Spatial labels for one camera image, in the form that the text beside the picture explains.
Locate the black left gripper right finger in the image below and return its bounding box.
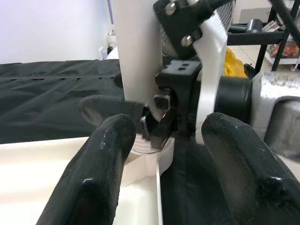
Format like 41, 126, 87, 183
201, 112, 300, 225

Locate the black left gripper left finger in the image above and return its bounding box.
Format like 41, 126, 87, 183
35, 114, 137, 225

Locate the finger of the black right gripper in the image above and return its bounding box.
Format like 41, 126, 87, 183
113, 74, 123, 89
78, 95, 143, 132

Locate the white plastic table leg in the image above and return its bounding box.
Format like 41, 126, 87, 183
116, 0, 165, 155

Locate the white plastic children table top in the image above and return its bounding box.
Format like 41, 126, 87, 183
0, 137, 175, 225

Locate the yellow cloth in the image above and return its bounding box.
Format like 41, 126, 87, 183
225, 46, 249, 78

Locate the black tablecloth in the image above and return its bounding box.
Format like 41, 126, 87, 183
0, 58, 237, 225

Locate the white fan head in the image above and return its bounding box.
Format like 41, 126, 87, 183
161, 0, 235, 57

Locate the black metal frame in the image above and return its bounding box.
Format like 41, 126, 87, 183
227, 0, 300, 74

